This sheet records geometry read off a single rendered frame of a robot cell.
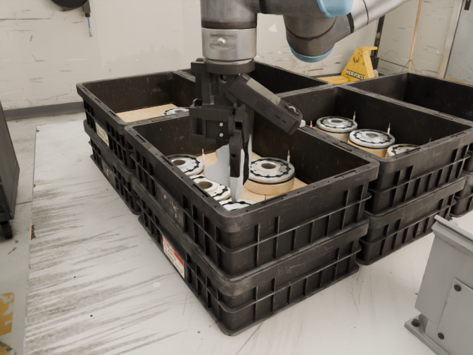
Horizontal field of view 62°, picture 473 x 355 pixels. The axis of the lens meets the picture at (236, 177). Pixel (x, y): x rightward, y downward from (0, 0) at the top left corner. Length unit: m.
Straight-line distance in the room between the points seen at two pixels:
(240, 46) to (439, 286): 0.43
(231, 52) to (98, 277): 0.48
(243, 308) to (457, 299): 0.29
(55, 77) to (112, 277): 3.37
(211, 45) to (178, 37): 3.61
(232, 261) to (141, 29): 3.61
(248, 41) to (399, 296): 0.50
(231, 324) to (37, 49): 3.58
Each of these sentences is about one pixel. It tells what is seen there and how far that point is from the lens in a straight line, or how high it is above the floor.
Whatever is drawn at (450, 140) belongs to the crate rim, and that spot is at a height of 0.93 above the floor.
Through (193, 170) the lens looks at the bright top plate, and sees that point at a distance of 0.77.
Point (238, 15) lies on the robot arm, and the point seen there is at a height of 1.16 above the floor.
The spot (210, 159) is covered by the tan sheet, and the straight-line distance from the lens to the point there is 0.89.
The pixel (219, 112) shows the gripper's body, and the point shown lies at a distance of 0.56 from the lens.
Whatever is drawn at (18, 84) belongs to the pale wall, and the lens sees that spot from 4.08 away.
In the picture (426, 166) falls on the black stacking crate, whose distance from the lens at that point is 0.82.
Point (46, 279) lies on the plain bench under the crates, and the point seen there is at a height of 0.70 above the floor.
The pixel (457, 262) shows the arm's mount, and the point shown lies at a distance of 0.61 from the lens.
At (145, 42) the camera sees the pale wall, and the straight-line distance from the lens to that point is 4.08.
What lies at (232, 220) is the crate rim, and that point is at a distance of 0.50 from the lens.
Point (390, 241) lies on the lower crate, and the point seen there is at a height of 0.73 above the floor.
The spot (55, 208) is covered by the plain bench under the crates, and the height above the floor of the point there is 0.70.
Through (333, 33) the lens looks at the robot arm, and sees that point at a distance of 0.63.
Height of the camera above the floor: 1.21
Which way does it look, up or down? 28 degrees down
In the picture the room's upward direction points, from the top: straight up
